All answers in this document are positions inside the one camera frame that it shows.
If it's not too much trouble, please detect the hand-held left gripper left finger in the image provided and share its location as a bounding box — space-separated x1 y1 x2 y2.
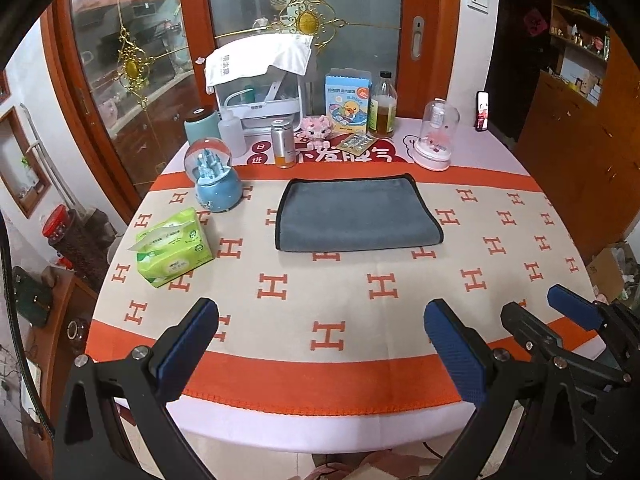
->
52 297 221 480

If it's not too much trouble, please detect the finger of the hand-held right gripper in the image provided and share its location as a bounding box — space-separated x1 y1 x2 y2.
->
547 284 640 361
501 302 632 387

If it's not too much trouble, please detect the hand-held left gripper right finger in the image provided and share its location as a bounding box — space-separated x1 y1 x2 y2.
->
423 298 587 480

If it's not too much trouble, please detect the grey towel with black edge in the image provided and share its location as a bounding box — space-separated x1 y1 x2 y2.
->
274 174 447 253

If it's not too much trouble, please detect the cardboard box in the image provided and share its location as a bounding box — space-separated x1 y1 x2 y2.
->
584 241 632 302

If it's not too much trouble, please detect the green wet wipes pack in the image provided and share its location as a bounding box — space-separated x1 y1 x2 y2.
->
127 207 216 289

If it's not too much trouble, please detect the orange beige patterned blanket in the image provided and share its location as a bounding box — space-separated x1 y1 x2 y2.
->
84 162 608 407

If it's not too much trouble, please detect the wooden side cabinet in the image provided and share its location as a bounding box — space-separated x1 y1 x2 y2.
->
14 264 101 413

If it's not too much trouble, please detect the pink printed tablecloth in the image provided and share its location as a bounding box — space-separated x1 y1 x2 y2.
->
112 116 608 455

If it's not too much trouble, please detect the dark green bag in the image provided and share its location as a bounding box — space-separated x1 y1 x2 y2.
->
12 265 57 329

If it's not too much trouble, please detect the blue castle snow globe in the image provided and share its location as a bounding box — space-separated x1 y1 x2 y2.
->
183 137 243 214

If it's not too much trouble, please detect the wooden shelf cabinet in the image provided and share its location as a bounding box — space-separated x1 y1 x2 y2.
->
515 0 640 263

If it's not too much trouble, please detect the red lid jar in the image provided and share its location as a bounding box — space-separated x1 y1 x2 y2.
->
41 204 77 247

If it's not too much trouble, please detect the glass dome ornament pink base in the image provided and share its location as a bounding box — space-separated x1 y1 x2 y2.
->
412 98 461 171

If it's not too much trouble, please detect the smartphone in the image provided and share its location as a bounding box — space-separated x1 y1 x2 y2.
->
474 90 491 133

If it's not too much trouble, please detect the white squeeze bottle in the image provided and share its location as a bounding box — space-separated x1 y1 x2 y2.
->
217 108 249 159

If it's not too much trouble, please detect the teal insulated cup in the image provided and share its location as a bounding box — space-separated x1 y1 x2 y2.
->
183 108 221 150

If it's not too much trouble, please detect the orange silver metal can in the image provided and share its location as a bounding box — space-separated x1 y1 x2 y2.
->
270 118 296 169

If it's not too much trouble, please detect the blister pill pack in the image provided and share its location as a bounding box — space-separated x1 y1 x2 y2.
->
342 132 377 156

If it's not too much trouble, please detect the glass bottle with amber liquid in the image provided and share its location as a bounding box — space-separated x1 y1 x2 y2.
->
367 70 398 140

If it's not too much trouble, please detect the pink plush toy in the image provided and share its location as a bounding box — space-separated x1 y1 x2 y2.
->
298 115 335 141

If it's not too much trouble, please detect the blue duck print box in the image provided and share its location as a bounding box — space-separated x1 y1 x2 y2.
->
324 68 374 136

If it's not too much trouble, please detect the wooden glass door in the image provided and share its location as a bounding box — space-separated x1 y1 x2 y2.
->
187 0 462 121
41 0 221 206

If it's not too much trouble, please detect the white cloth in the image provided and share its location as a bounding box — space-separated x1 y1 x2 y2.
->
204 33 317 89

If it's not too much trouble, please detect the red wall ornament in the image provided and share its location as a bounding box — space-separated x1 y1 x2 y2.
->
522 7 549 36

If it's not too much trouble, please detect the silver door handle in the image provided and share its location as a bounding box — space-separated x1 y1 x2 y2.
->
410 15 425 61

